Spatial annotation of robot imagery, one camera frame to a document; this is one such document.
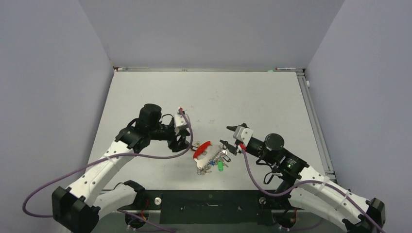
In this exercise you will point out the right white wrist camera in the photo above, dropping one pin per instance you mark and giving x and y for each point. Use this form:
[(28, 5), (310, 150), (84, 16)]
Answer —
[(243, 134)]

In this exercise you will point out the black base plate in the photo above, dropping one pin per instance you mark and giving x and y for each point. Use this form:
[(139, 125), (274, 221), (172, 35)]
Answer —
[(213, 207)]

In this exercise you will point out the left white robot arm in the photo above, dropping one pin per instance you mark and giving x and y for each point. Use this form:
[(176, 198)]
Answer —
[(81, 205)]

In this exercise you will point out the red handled metal key holder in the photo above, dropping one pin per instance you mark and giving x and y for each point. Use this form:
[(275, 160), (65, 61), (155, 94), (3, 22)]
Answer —
[(206, 152)]

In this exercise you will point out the green tag key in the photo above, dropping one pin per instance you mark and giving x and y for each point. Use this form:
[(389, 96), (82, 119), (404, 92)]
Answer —
[(221, 165)]

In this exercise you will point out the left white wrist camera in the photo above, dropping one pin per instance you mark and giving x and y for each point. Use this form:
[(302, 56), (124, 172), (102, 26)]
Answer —
[(181, 122)]

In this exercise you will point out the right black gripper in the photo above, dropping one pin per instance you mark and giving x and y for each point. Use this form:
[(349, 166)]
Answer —
[(235, 148)]

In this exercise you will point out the aluminium frame rail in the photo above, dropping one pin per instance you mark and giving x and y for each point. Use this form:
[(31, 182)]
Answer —
[(316, 127)]

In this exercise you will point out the black tag key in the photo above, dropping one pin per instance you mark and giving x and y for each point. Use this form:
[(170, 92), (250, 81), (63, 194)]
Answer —
[(226, 158)]

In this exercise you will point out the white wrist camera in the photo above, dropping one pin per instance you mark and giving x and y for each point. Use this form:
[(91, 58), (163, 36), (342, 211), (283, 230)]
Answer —
[(243, 134), (181, 122)]

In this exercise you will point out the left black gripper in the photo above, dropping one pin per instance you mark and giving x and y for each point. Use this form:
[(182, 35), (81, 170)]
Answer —
[(181, 142)]

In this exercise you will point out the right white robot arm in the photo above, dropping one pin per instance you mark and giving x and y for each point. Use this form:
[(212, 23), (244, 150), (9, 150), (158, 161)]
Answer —
[(303, 187)]

